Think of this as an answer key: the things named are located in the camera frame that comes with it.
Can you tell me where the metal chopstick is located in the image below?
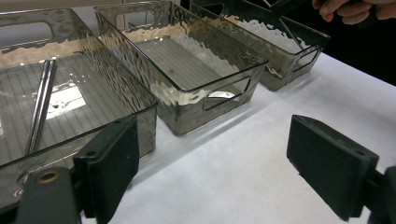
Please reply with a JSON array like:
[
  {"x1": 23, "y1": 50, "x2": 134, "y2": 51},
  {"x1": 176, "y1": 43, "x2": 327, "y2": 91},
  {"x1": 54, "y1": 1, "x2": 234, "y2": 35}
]
[
  {"x1": 23, "y1": 59, "x2": 51, "y2": 156},
  {"x1": 29, "y1": 58, "x2": 58, "y2": 154}
]

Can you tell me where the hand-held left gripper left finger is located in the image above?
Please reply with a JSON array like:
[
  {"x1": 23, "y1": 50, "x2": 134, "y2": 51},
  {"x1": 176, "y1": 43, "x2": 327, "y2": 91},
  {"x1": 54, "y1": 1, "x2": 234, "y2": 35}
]
[{"x1": 73, "y1": 115, "x2": 140, "y2": 224}]

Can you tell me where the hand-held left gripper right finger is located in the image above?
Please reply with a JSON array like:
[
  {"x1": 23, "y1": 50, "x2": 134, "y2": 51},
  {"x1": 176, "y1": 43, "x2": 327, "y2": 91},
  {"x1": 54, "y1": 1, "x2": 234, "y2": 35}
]
[{"x1": 286, "y1": 114, "x2": 380, "y2": 222}]

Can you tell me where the smoky clear plastic bin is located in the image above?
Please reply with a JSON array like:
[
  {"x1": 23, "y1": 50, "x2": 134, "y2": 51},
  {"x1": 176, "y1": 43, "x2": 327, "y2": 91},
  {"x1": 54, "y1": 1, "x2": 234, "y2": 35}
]
[
  {"x1": 189, "y1": 0, "x2": 332, "y2": 92},
  {"x1": 0, "y1": 7, "x2": 160, "y2": 213},
  {"x1": 92, "y1": 0, "x2": 270, "y2": 137}
]

